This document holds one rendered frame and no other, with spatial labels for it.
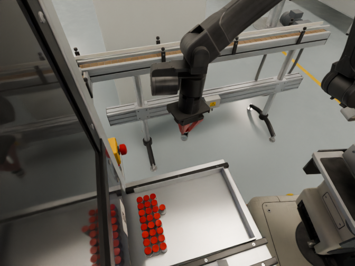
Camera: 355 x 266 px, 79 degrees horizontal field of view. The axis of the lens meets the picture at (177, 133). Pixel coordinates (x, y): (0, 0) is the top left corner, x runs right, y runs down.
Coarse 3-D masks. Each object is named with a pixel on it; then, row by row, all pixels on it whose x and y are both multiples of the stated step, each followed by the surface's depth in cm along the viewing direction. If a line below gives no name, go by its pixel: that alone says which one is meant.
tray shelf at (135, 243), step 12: (192, 168) 85; (144, 180) 81; (132, 204) 75; (132, 216) 73; (132, 228) 70; (132, 240) 68; (132, 252) 66; (264, 252) 66; (132, 264) 64; (144, 264) 64; (180, 264) 64; (216, 264) 64
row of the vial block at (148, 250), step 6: (138, 198) 72; (138, 204) 71; (138, 210) 71; (144, 210) 72; (144, 216) 68; (144, 222) 67; (144, 228) 66; (144, 234) 65; (144, 240) 64; (144, 246) 64; (150, 246) 65; (150, 252) 62
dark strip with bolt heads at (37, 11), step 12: (24, 0) 25; (36, 0) 28; (36, 12) 27; (36, 24) 27; (48, 24) 31; (48, 36) 30; (48, 48) 29; (60, 60) 33; (60, 72) 32; (72, 84) 37; (72, 96) 36; (84, 108) 42; (84, 120) 41; (96, 132) 49; (96, 144) 47
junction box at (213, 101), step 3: (210, 96) 163; (213, 96) 163; (216, 96) 163; (204, 99) 161; (207, 99) 161; (210, 99) 161; (213, 99) 161; (216, 99) 161; (219, 99) 162; (207, 102) 161; (210, 102) 162; (213, 102) 163; (216, 102) 164; (219, 102) 165; (210, 105) 164; (213, 105) 165; (216, 105) 166; (210, 108) 167
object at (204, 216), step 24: (216, 168) 81; (144, 192) 78; (168, 192) 78; (192, 192) 78; (216, 192) 78; (168, 216) 73; (192, 216) 73; (216, 216) 73; (240, 216) 73; (168, 240) 68; (192, 240) 68; (216, 240) 68; (240, 240) 68; (168, 264) 61
